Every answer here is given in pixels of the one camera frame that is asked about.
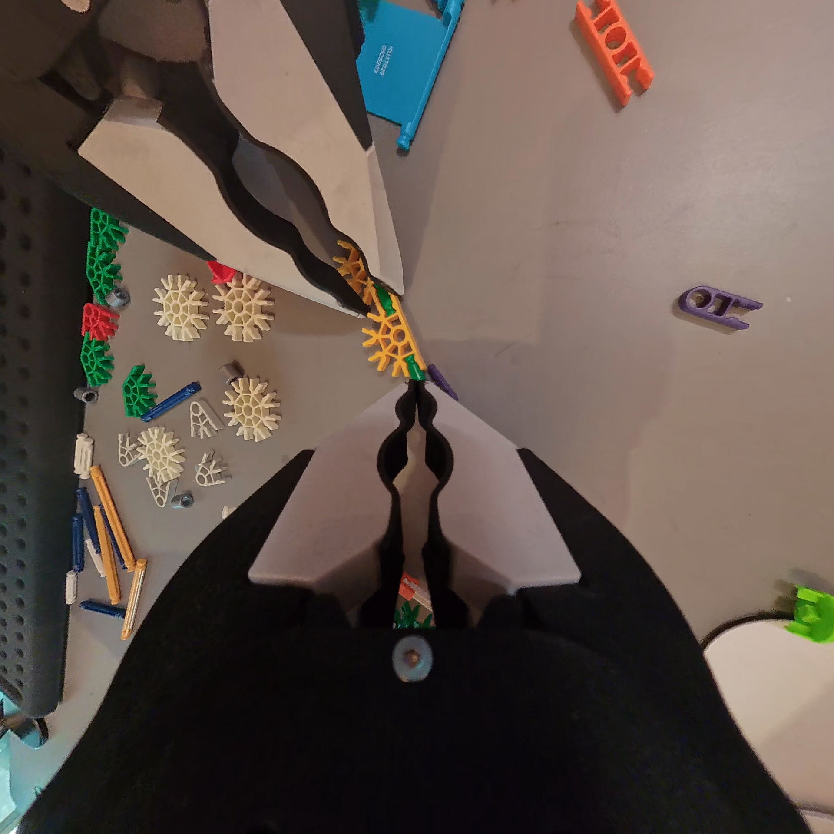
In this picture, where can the cyan flat panel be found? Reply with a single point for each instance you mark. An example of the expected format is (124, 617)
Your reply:
(397, 65)

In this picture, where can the short green rod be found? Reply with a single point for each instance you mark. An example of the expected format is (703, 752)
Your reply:
(415, 371)
(384, 300)

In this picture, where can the green fan connector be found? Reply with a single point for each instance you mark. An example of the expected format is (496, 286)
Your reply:
(138, 391)
(96, 360)
(103, 270)
(107, 228)

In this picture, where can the yellow connector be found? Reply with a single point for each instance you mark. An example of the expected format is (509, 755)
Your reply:
(391, 339)
(355, 267)

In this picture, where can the purple connector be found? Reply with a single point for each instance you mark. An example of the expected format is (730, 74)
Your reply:
(443, 381)
(717, 306)

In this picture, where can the white rod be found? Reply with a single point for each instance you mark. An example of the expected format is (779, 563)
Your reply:
(70, 586)
(95, 557)

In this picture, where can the pair of white rods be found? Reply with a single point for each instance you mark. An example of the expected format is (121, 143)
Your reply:
(83, 454)

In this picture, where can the blue rod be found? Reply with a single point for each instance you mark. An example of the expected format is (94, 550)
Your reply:
(87, 511)
(171, 401)
(77, 544)
(113, 535)
(103, 609)

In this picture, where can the grey spacer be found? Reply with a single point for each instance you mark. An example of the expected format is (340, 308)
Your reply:
(230, 372)
(182, 500)
(85, 394)
(118, 296)

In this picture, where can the light grey wedge connector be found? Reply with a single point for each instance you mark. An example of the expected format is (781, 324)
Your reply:
(212, 470)
(204, 420)
(126, 449)
(161, 492)

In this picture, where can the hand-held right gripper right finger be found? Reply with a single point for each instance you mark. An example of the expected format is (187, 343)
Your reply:
(502, 521)

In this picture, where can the red double-ended connector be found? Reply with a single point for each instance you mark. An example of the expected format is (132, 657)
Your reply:
(221, 272)

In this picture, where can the orange slotted strip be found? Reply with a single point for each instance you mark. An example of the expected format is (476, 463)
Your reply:
(616, 49)

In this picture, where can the red fan connector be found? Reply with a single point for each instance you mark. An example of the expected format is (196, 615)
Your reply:
(99, 321)

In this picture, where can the lime green double-ended connector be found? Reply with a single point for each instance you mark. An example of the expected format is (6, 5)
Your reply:
(811, 612)

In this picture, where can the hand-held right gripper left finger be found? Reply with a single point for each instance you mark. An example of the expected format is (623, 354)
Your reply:
(326, 521)

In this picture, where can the white document stand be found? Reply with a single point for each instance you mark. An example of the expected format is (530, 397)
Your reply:
(769, 703)

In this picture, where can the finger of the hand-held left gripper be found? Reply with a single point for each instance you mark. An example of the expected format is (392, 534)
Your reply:
(293, 98)
(169, 189)

